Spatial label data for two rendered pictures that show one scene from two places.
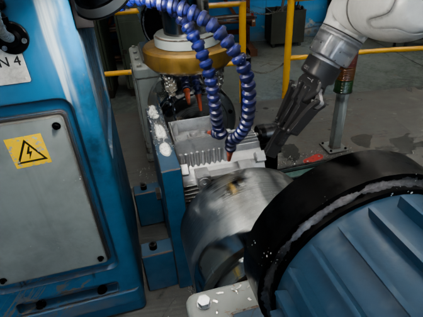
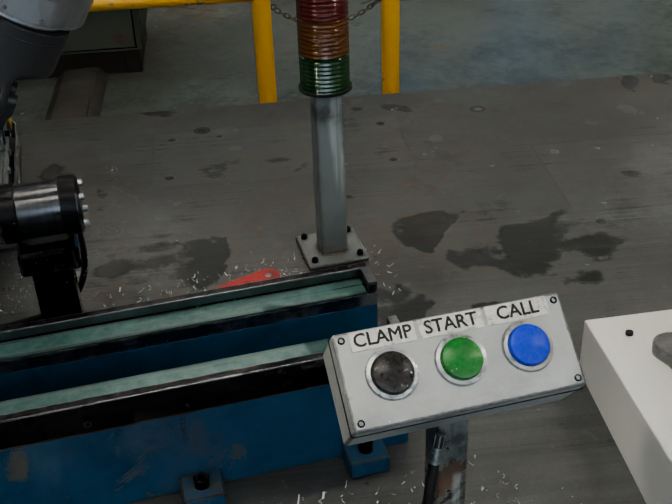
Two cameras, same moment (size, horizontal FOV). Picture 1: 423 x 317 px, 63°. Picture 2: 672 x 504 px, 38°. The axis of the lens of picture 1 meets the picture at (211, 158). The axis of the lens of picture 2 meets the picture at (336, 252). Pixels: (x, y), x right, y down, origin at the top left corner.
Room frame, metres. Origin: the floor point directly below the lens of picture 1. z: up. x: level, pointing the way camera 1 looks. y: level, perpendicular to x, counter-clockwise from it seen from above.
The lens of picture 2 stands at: (0.02, -0.45, 1.50)
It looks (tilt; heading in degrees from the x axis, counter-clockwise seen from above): 33 degrees down; 359
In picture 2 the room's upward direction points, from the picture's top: 2 degrees counter-clockwise
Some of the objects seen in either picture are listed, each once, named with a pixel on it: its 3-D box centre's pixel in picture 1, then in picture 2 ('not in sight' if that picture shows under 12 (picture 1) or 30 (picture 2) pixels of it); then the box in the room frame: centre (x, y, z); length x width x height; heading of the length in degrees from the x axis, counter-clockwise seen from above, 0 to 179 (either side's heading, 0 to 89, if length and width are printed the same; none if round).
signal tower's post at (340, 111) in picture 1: (342, 96); (325, 103); (1.12, -0.47, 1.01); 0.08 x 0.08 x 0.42; 13
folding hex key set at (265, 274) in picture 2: (313, 160); (249, 288); (1.03, -0.36, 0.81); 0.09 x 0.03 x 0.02; 121
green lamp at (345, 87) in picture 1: (344, 84); (324, 69); (1.12, -0.47, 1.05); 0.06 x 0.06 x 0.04
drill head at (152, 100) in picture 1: (187, 108); not in sight; (1.03, 0.07, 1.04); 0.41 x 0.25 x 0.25; 13
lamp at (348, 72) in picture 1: (345, 72); (323, 32); (1.12, -0.47, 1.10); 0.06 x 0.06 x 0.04
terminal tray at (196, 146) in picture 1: (197, 141); not in sight; (0.70, 0.03, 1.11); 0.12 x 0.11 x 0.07; 102
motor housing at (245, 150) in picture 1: (216, 170); not in sight; (0.71, -0.01, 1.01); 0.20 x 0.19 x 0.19; 102
